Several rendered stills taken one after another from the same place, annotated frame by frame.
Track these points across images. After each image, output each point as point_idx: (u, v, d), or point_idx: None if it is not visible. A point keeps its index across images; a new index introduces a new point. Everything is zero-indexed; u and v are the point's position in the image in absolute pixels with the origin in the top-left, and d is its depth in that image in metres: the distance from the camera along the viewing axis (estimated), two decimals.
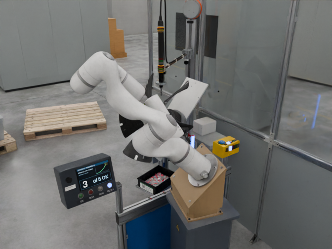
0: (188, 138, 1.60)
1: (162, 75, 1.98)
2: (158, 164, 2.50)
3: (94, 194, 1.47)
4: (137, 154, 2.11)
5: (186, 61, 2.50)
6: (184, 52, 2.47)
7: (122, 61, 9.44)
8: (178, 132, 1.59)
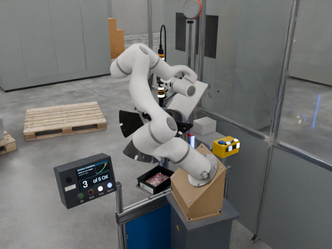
0: (158, 78, 1.98)
1: (162, 100, 2.05)
2: (158, 164, 2.50)
3: (94, 194, 1.47)
4: (137, 154, 2.11)
5: None
6: (183, 72, 2.54)
7: None
8: None
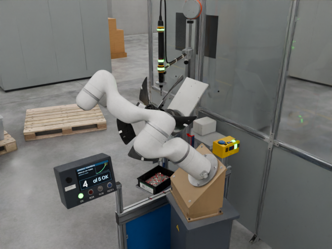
0: None
1: (162, 75, 1.98)
2: (158, 164, 2.50)
3: (94, 194, 1.47)
4: (122, 131, 2.34)
5: (186, 61, 2.50)
6: (184, 52, 2.47)
7: (122, 61, 9.44)
8: None
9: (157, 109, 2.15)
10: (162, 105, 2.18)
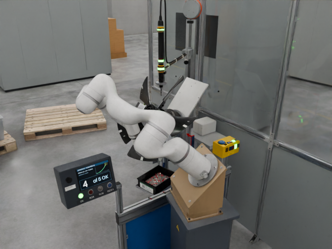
0: None
1: (162, 75, 1.98)
2: (158, 164, 2.50)
3: (94, 194, 1.47)
4: (122, 130, 2.35)
5: (186, 61, 2.50)
6: (184, 52, 2.47)
7: (122, 61, 9.44)
8: None
9: (157, 109, 2.15)
10: (162, 105, 2.18)
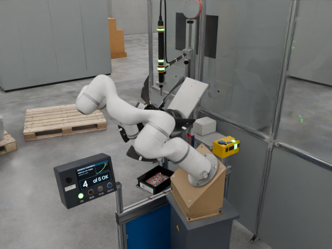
0: None
1: (162, 75, 1.98)
2: (158, 164, 2.50)
3: (94, 194, 1.47)
4: (122, 129, 2.35)
5: (186, 61, 2.50)
6: (184, 52, 2.47)
7: (122, 61, 9.44)
8: None
9: (157, 109, 2.15)
10: (162, 106, 2.18)
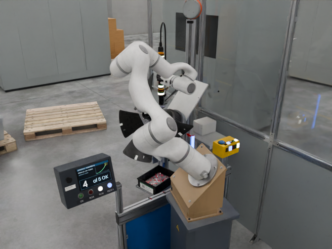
0: (158, 76, 1.97)
1: (162, 98, 2.05)
2: (158, 164, 2.50)
3: (94, 194, 1.47)
4: (122, 124, 2.38)
5: None
6: (183, 70, 2.54)
7: None
8: None
9: None
10: (163, 107, 2.17)
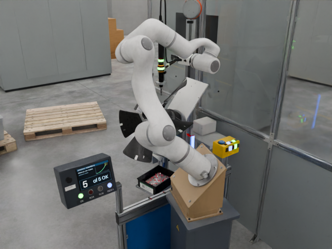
0: (173, 56, 1.75)
1: (162, 74, 1.98)
2: (158, 164, 2.50)
3: (94, 194, 1.47)
4: (122, 124, 2.38)
5: None
6: None
7: None
8: None
9: None
10: (163, 107, 2.17)
